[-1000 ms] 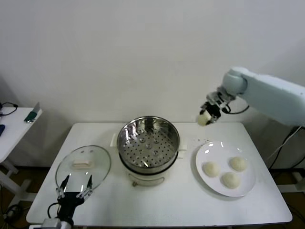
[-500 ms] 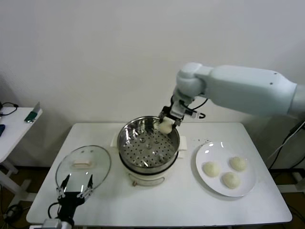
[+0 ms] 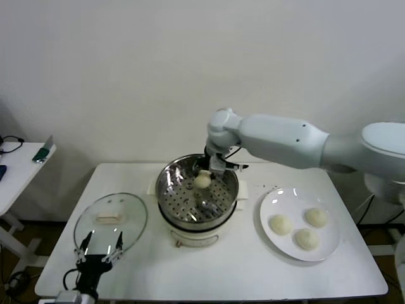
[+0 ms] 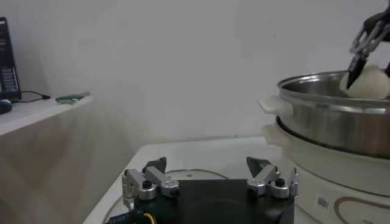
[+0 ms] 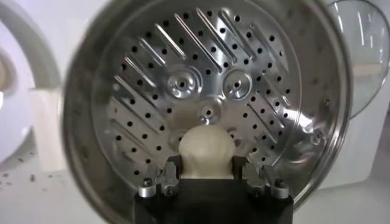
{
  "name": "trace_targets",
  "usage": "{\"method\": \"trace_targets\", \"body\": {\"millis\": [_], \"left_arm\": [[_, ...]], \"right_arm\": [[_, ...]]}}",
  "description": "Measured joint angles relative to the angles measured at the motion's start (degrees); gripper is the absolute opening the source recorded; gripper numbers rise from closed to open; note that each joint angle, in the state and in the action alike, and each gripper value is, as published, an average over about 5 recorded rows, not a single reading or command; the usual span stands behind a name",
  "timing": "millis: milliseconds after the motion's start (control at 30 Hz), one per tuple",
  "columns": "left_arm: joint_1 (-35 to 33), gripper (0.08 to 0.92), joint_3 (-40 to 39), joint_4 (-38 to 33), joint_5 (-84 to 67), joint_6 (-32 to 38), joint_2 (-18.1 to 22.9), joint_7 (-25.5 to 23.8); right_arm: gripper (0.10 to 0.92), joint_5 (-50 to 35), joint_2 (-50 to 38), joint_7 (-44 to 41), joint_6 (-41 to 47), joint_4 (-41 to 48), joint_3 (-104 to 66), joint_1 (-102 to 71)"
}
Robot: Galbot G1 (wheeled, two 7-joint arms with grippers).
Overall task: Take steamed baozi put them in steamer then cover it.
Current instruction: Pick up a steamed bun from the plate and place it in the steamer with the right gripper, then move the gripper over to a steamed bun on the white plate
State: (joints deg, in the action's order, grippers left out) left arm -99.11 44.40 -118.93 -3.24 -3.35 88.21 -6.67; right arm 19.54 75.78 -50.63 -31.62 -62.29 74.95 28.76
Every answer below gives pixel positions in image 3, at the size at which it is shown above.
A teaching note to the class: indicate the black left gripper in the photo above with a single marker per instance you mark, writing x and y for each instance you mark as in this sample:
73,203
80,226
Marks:
91,269

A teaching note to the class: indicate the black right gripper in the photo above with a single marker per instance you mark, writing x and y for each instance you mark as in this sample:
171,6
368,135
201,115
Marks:
211,155

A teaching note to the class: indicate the white steamed baozi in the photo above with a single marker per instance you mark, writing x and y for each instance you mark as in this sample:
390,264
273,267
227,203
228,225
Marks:
316,217
280,225
202,181
306,239

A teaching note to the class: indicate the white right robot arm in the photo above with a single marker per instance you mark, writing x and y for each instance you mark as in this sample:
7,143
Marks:
278,139

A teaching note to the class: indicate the stainless steel steamer basket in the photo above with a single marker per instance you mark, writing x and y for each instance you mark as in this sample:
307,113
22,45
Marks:
177,202

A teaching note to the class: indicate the white electric cooking pot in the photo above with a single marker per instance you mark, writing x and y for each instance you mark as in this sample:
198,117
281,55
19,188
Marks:
196,236

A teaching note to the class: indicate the dark crumb specks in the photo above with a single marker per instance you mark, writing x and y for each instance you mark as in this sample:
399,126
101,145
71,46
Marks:
274,187

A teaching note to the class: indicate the white round plate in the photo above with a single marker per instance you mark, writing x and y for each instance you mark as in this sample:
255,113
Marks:
284,202

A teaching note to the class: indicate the green card package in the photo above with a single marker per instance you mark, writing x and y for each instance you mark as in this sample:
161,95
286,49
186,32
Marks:
42,154

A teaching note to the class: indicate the white side table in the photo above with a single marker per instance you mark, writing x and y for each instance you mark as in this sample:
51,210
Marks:
22,164

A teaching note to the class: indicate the dark blue object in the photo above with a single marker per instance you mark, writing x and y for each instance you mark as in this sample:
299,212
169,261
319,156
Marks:
3,173

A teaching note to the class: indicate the white side desk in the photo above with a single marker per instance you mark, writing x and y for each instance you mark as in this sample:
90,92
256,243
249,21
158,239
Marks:
394,232

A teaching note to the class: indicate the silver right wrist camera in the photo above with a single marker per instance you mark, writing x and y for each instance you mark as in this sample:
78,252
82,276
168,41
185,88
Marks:
218,164

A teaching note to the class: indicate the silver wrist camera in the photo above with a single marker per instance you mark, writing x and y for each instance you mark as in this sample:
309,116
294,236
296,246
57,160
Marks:
68,298
218,164

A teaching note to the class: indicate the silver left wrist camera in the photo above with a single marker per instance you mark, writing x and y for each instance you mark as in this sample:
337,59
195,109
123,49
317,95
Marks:
68,298

